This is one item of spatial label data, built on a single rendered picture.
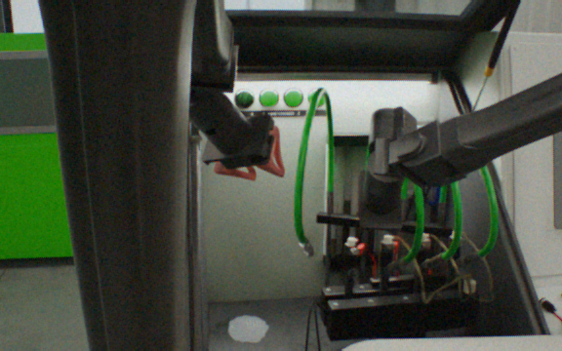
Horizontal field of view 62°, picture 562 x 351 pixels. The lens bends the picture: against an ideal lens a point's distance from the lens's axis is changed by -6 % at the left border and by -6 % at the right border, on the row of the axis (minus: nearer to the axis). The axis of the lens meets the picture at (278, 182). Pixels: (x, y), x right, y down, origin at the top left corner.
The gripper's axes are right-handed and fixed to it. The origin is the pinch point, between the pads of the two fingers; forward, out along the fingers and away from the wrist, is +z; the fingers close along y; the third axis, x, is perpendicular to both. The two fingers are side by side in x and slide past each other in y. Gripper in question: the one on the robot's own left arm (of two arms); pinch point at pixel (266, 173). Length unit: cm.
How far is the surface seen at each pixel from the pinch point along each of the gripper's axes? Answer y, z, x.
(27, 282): 269, 134, -31
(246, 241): 34, 45, -12
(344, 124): 6, 37, -39
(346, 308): 1.4, 40.8, 7.6
